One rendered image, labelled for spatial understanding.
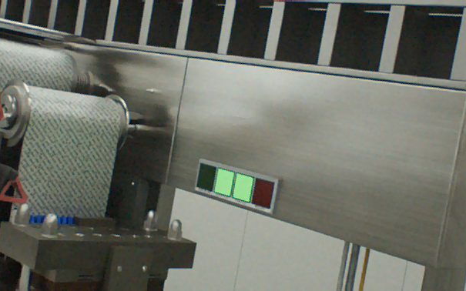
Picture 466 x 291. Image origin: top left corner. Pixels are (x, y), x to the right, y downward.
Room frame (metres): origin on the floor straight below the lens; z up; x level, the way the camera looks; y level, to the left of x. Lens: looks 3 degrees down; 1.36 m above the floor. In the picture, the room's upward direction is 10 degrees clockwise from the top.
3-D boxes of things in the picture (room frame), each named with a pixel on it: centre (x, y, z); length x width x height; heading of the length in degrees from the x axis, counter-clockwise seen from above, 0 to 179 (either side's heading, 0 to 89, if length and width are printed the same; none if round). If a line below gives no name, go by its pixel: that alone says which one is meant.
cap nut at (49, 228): (1.68, 0.33, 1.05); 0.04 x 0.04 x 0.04
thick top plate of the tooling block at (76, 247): (1.82, 0.24, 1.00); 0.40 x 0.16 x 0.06; 132
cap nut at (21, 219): (1.75, 0.40, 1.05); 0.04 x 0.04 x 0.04
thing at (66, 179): (1.88, 0.35, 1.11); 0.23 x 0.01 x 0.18; 132
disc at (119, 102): (2.02, 0.29, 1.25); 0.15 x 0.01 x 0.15; 42
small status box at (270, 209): (1.78, -0.02, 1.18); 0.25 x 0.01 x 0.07; 42
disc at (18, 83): (1.85, 0.48, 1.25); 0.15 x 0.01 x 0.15; 42
